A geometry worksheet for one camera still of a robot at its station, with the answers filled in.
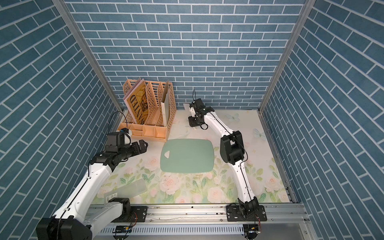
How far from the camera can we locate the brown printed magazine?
2.97 ft

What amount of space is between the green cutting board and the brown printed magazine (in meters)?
0.24

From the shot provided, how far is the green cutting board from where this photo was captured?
920mm
